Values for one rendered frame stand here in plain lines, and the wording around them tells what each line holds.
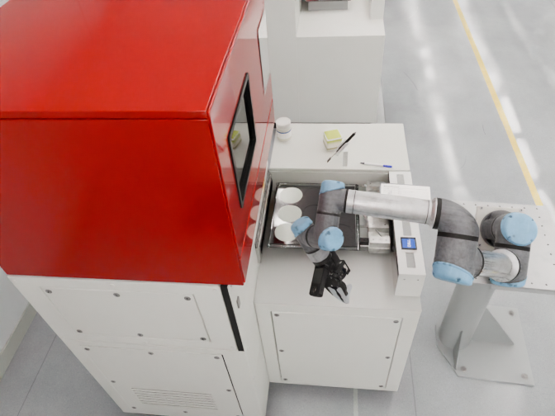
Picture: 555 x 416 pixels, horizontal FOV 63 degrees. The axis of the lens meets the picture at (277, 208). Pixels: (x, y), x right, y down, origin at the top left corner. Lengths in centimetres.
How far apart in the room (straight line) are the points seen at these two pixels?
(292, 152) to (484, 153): 203
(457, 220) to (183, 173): 80
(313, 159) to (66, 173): 122
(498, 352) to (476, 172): 144
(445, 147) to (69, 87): 312
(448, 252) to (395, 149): 86
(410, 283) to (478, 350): 104
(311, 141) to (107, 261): 119
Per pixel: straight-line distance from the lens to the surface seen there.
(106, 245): 131
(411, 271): 169
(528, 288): 195
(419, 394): 253
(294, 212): 193
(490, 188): 353
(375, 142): 219
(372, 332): 190
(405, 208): 140
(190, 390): 209
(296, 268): 184
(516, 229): 178
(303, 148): 214
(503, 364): 270
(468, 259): 141
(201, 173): 101
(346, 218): 191
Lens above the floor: 230
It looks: 46 degrees down
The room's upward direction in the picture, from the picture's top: 6 degrees counter-clockwise
